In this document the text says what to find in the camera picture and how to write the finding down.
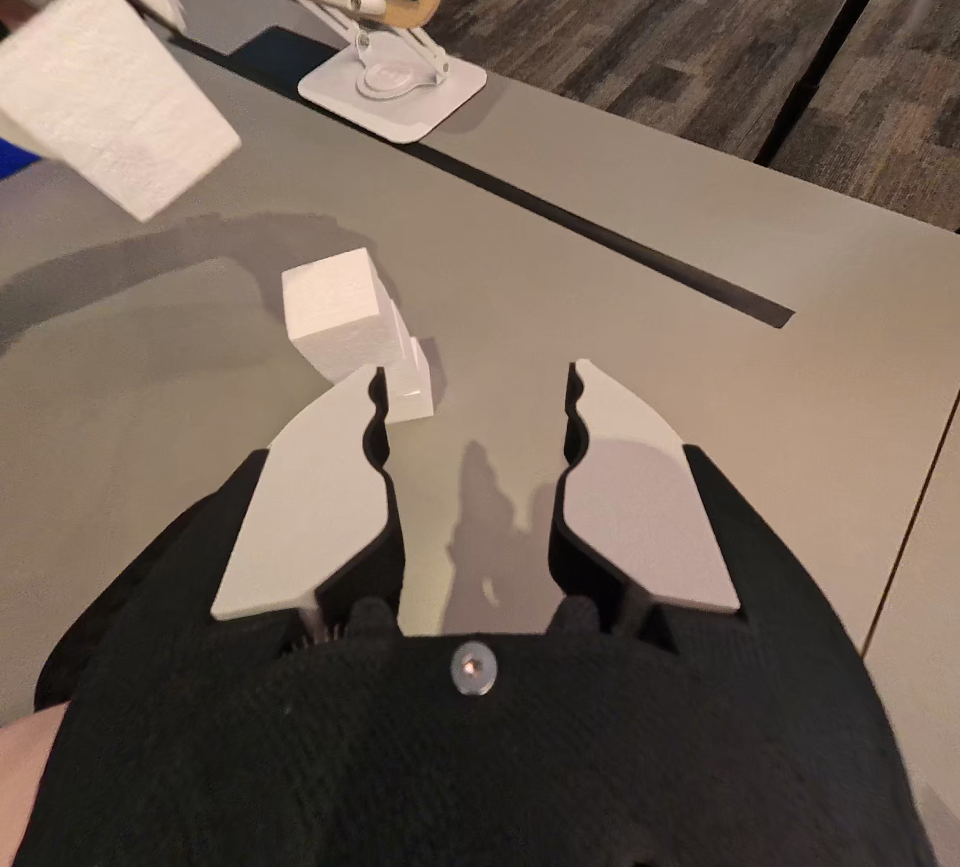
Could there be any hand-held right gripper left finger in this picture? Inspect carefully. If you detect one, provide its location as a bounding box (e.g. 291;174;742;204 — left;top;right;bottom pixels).
210;364;408;637

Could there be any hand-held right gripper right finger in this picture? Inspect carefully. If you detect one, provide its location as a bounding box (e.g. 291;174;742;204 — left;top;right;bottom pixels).
549;359;741;637

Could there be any blue plastic bin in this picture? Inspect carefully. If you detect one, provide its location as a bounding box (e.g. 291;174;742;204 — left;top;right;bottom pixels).
0;138;40;180

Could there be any wooden book stand white base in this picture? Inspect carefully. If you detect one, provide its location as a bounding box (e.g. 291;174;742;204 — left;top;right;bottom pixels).
183;0;489;145

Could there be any black partition post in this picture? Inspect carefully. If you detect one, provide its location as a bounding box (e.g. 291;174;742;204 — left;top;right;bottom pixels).
753;0;931;167

